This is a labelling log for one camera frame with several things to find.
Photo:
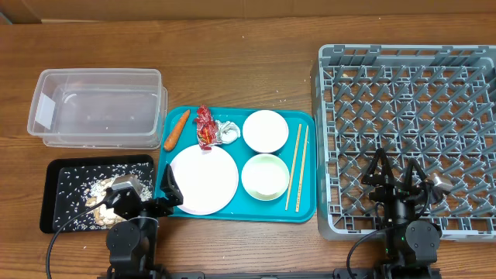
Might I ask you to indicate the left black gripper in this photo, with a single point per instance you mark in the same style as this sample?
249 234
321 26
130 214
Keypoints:
162 208

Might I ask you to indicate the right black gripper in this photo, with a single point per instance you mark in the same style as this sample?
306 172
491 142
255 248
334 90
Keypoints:
383 177

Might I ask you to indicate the pale green bowl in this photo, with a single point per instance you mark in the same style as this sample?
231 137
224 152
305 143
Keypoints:
265 177

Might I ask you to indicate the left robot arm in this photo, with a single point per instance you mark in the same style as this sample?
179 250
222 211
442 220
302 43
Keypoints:
132 242

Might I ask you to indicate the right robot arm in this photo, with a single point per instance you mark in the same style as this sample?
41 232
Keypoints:
411 243

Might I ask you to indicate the grey dishwasher rack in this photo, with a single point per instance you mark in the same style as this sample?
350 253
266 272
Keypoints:
431 103

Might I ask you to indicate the black food waste tray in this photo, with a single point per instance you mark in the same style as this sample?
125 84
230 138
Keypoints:
72 185

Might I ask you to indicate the large white plate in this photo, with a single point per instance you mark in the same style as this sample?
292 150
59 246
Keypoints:
207 179

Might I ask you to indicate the orange carrot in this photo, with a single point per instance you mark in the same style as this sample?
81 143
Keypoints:
172 139

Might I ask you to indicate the red snack wrapper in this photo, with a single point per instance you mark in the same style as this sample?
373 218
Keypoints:
207 129

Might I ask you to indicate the teal plastic tray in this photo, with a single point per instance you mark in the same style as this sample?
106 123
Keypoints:
243 207

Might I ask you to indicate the left wooden chopstick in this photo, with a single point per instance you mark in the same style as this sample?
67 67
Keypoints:
296 146

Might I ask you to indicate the pink white bowl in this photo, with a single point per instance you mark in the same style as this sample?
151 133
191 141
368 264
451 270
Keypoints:
265 131

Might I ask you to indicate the clear plastic bin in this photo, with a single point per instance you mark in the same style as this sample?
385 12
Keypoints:
99 108

